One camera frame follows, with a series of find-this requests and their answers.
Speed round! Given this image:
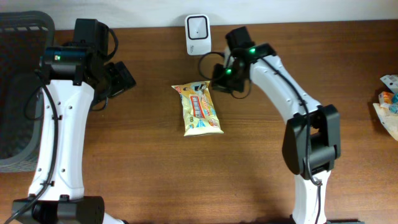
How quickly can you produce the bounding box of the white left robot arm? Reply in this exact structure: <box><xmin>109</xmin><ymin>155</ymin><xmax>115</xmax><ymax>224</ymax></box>
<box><xmin>11</xmin><ymin>19</ymin><xmax>136</xmax><ymax>224</ymax></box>

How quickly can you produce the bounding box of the dark grey plastic basket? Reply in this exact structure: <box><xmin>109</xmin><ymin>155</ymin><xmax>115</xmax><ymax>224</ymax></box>
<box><xmin>1</xmin><ymin>11</ymin><xmax>55</xmax><ymax>173</ymax></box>

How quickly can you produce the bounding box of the white barcode scanner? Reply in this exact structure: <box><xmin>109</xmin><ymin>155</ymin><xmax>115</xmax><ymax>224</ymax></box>
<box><xmin>185</xmin><ymin>14</ymin><xmax>211</xmax><ymax>55</ymax></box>

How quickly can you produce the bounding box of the yellow snack bag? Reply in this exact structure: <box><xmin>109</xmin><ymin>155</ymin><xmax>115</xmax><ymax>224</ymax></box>
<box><xmin>172</xmin><ymin>81</ymin><xmax>224</xmax><ymax>137</ymax></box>

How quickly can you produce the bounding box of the clear blister pack white card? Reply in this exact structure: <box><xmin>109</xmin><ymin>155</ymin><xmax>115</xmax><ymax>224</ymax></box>
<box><xmin>380</xmin><ymin>75</ymin><xmax>398</xmax><ymax>94</ymax></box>

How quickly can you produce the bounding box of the teal mouthwash bottle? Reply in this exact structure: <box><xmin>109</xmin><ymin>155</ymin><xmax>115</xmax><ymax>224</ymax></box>
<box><xmin>389</xmin><ymin>93</ymin><xmax>398</xmax><ymax>114</ymax></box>

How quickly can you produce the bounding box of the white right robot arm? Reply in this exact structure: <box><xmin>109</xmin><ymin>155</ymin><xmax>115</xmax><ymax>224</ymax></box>
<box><xmin>211</xmin><ymin>27</ymin><xmax>341</xmax><ymax>223</ymax></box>

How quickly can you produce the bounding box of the beige paper pouch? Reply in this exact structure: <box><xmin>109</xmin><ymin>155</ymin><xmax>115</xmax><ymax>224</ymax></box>
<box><xmin>373</xmin><ymin>103</ymin><xmax>397</xmax><ymax>140</ymax></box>

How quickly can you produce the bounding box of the small orange box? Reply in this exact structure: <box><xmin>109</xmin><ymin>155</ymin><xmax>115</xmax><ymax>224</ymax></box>
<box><xmin>378</xmin><ymin>91</ymin><xmax>394</xmax><ymax>109</ymax></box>

